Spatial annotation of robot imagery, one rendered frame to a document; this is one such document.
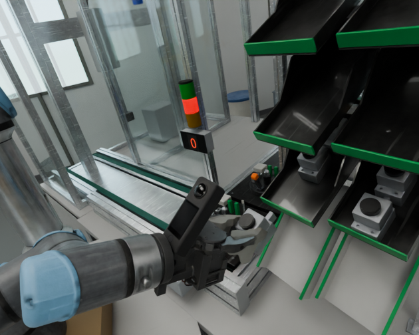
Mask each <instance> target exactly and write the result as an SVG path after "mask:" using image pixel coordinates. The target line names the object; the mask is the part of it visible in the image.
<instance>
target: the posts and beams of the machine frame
mask: <svg viewBox="0 0 419 335"><path fill-rule="evenodd" d="M239 10H240V17H241V29H242V35H243V44H244V43H245V42H246V41H247V40H248V39H249V38H250V37H251V36H252V28H251V13H250V6H249V0H239ZM243 47H244V46H243ZM244 54H245V66H246V73H247V85H248V91H249V103H250V110H251V121H252V122H258V121H260V115H259V101H258V93H257V79H256V71H255V57H254V56H249V55H248V53H247V51H246V49H245V47H244Z"/></svg>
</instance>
